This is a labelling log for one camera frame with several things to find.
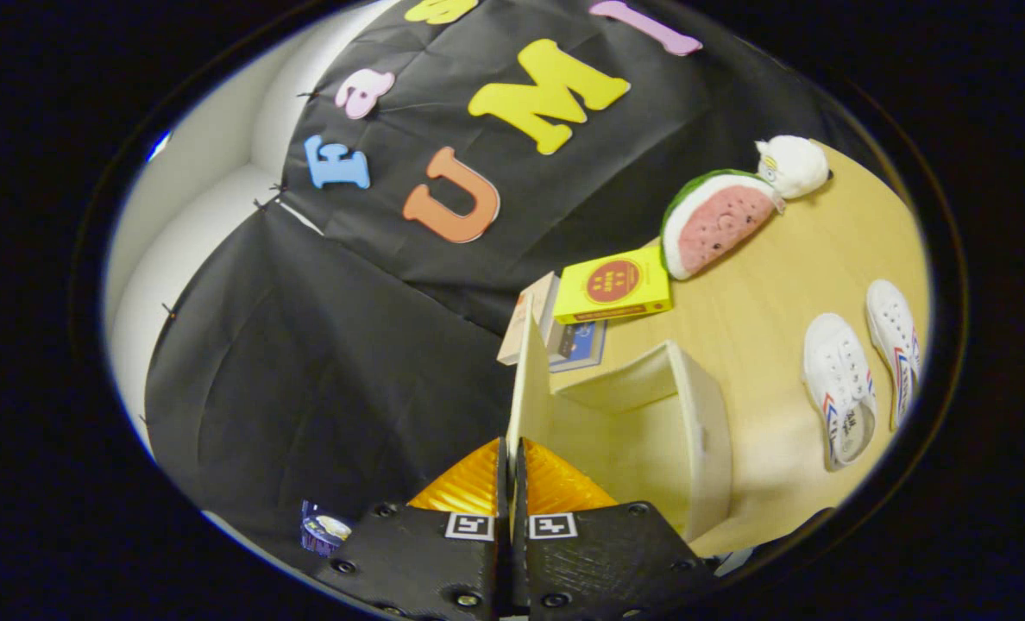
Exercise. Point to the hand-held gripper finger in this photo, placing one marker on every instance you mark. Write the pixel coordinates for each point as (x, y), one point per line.
(518, 509)
(504, 517)

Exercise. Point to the beige storage box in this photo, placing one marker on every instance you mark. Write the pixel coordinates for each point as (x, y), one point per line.
(702, 431)

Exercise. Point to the white canvas shoe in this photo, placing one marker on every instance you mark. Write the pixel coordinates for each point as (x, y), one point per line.
(892, 336)
(839, 379)

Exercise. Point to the blue book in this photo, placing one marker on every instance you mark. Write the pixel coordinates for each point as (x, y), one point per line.
(580, 343)

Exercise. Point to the purple round container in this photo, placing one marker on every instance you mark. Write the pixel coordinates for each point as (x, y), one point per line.
(323, 528)

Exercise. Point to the beige book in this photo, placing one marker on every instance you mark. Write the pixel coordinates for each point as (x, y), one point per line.
(519, 323)

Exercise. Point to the yellow book with red circle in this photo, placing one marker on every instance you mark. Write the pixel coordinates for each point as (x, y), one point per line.
(612, 285)

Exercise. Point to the watermelon slice plush toy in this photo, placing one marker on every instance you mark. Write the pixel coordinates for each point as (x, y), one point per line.
(720, 228)

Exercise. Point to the white plush toy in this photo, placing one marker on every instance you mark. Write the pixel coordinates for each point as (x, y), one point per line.
(797, 166)

